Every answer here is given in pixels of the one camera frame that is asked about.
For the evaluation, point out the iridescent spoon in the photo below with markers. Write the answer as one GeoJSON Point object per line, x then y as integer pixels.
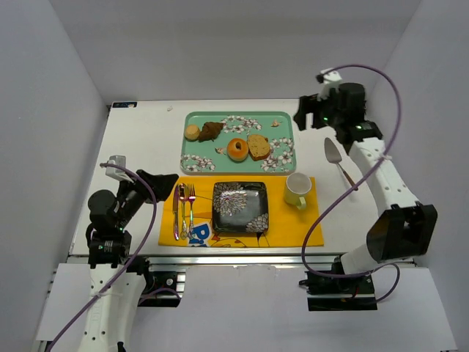
{"type": "Point", "coordinates": [182, 196]}

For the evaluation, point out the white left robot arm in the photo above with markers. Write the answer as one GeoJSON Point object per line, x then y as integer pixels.
{"type": "Point", "coordinates": [118, 276]}

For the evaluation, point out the yellow green mug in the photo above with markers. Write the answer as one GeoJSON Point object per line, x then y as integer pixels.
{"type": "Point", "coordinates": [297, 187]}

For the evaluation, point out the glazed bagel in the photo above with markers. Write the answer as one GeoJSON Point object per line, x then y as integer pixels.
{"type": "Point", "coordinates": [237, 150]}

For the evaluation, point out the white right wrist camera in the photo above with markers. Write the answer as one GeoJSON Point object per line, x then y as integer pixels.
{"type": "Point", "coordinates": [330, 80]}

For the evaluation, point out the bread slice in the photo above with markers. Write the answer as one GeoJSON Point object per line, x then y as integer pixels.
{"type": "Point", "coordinates": [258, 146]}

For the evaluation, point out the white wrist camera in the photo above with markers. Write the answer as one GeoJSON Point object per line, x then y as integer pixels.
{"type": "Point", "coordinates": [330, 80]}
{"type": "Point", "coordinates": [116, 163]}

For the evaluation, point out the iridescent fork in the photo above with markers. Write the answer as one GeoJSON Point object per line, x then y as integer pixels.
{"type": "Point", "coordinates": [191, 199]}

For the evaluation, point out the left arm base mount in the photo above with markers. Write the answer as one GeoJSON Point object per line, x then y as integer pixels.
{"type": "Point", "coordinates": [162, 283]}

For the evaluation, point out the blue label sticker left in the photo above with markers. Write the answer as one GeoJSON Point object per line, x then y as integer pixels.
{"type": "Point", "coordinates": [124, 105]}

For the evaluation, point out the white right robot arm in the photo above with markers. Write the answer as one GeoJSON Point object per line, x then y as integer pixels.
{"type": "Point", "coordinates": [405, 226]}

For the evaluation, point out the iridescent knife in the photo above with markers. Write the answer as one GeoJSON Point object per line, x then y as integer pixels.
{"type": "Point", "coordinates": [175, 211]}

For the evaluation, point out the teal floral tray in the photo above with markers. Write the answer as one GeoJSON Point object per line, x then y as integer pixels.
{"type": "Point", "coordinates": [212, 156]}

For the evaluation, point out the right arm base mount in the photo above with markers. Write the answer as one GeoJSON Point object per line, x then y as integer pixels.
{"type": "Point", "coordinates": [339, 295]}

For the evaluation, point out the black floral square plate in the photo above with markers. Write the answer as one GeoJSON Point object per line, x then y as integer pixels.
{"type": "Point", "coordinates": [240, 207]}

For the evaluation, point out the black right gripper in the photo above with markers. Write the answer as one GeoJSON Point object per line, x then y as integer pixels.
{"type": "Point", "coordinates": [315, 112]}

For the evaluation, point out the brown croissant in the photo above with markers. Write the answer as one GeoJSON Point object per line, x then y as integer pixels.
{"type": "Point", "coordinates": [210, 131]}

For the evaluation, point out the small round bun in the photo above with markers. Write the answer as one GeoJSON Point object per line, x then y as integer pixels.
{"type": "Point", "coordinates": [192, 132]}

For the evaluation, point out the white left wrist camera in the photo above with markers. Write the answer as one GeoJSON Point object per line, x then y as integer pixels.
{"type": "Point", "coordinates": [116, 163]}

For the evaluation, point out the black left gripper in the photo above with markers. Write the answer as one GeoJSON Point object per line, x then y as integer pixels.
{"type": "Point", "coordinates": [143, 186]}

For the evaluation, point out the silver cake server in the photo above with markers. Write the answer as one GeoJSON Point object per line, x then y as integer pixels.
{"type": "Point", "coordinates": [333, 156]}

